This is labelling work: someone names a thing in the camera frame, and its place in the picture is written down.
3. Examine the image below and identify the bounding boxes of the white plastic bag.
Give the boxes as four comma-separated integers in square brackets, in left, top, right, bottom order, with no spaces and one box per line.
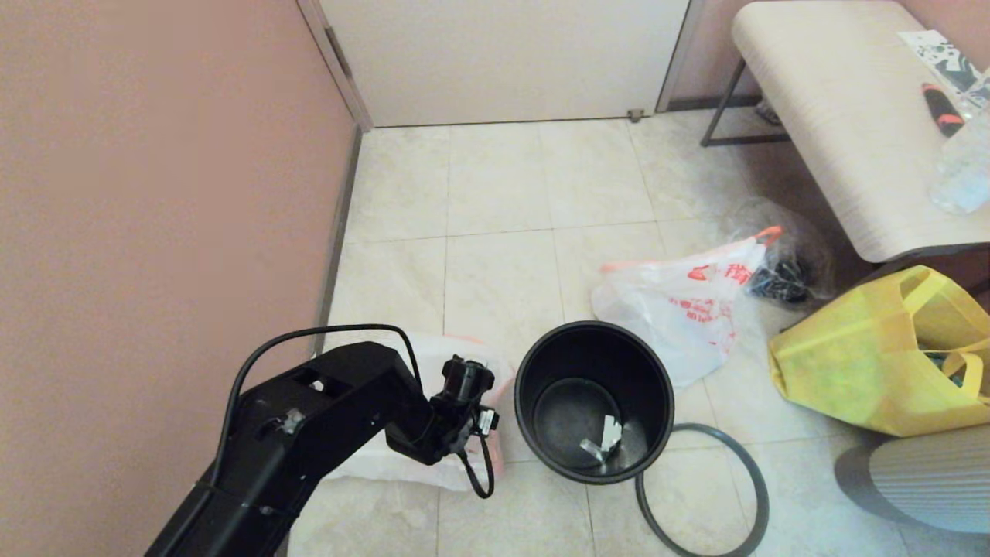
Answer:
[325,333,515,493]

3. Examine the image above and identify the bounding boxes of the black trash bin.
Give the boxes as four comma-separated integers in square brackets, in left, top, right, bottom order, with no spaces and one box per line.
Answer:
[514,321,675,485]

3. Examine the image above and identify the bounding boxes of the used trash bag red print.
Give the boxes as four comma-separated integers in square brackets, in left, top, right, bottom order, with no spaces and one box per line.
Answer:
[592,227,783,389]

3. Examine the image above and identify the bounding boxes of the grey bin ring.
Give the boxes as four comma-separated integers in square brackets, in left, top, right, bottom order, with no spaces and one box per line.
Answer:
[636,423,770,557]

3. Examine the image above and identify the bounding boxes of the grey ribbed robot base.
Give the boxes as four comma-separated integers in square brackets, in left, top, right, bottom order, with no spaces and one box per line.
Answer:
[834,425,990,536]

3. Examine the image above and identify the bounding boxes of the clear bag with dark items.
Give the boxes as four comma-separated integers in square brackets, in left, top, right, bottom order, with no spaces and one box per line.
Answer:
[723,197,836,310]

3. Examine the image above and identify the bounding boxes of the yellow tote bag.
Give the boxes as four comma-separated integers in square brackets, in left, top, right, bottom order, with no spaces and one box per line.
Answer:
[769,266,990,439]

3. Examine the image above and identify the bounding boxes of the white door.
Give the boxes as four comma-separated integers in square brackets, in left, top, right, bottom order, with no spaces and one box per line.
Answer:
[319,0,691,128]

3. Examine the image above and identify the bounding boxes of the light wood-grain bench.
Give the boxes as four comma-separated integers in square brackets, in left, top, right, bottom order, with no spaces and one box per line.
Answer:
[732,0,990,264]

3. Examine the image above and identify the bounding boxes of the clear plastic bottle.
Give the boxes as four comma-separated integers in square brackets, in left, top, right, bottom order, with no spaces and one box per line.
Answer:
[928,108,990,216]

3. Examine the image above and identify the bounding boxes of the black orange tool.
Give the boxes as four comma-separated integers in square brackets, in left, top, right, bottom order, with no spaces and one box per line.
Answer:
[922,83,966,138]

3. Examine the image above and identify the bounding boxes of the black white printed paper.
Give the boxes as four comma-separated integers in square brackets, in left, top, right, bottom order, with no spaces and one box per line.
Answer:
[897,31,990,97]

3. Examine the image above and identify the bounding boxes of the left wrist camera unit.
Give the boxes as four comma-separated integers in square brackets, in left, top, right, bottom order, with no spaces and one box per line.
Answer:
[441,355,497,408]

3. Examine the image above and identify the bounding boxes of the thin black left gripper cable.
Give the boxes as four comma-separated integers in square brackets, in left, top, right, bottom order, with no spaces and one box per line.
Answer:
[456,429,497,500]

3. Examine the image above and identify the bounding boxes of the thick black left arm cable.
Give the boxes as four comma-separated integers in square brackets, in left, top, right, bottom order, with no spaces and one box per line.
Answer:
[209,324,423,484]

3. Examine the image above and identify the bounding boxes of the dark wall baseboard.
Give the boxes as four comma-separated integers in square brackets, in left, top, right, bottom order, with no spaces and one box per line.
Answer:
[667,94,763,112]
[271,125,364,557]

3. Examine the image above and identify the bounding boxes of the black metal bench frame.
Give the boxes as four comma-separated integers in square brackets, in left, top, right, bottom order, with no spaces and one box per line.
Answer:
[701,58,790,147]

